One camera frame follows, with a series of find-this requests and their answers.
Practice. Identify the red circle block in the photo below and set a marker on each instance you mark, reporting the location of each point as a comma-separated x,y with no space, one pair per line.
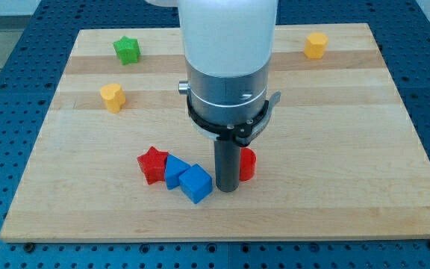
247,164

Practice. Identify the yellow heart block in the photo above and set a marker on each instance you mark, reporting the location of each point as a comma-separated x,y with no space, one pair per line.
113,97

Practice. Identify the blue wedge block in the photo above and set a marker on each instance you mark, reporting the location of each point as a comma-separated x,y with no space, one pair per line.
174,168

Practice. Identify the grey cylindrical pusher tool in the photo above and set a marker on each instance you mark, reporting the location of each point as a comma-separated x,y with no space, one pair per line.
227,165

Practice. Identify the blue cube block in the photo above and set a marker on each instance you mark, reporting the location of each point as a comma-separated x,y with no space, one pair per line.
196,183

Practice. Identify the yellow hexagon block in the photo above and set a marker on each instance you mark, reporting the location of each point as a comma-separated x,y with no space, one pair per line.
315,45

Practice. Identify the wooden board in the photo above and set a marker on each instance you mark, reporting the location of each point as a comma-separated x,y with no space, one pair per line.
339,160

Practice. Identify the green star block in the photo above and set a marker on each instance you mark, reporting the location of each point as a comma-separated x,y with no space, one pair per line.
127,50

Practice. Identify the red star block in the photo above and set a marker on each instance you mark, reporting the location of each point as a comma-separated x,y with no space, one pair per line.
153,165

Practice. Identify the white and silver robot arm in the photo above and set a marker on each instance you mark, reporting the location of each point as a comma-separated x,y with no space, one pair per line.
227,47

